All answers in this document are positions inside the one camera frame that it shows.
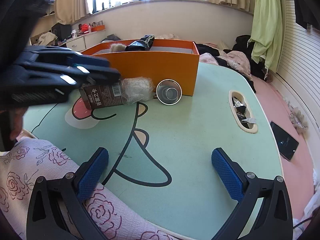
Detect brown milk carton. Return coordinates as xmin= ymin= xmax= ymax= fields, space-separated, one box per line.
xmin=79 ymin=82 xmax=125 ymax=110

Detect beige furry pom-pom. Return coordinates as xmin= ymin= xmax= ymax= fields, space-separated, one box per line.
xmin=110 ymin=43 xmax=126 ymax=53

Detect left hand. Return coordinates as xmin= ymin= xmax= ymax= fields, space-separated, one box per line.
xmin=10 ymin=107 xmax=28 ymax=140

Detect pink rose quilt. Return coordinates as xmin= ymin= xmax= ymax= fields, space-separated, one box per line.
xmin=1 ymin=138 xmax=172 ymax=239

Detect white drawer cabinet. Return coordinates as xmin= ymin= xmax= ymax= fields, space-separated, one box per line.
xmin=66 ymin=30 xmax=106 ymax=52

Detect black smartphone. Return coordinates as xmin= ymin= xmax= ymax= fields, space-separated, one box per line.
xmin=270 ymin=121 xmax=299 ymax=161

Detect beige curtain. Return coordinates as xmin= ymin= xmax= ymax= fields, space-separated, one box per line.
xmin=54 ymin=0 xmax=89 ymax=25

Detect white plastic wrapped bundle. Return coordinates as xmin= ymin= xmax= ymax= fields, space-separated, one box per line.
xmin=121 ymin=77 xmax=154 ymax=105

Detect wrappers in table slot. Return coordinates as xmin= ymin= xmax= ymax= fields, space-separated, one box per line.
xmin=232 ymin=96 xmax=256 ymax=129

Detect orange cardboard box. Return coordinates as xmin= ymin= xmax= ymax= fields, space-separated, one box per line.
xmin=82 ymin=39 xmax=200 ymax=96

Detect silver metal cup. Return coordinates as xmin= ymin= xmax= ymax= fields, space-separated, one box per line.
xmin=156 ymin=79 xmax=182 ymax=106

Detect pink clothes pile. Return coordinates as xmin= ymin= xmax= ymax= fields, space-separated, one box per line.
xmin=200 ymin=51 xmax=252 ymax=81

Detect green hanging garment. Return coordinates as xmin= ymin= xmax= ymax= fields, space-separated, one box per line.
xmin=249 ymin=0 xmax=283 ymax=73

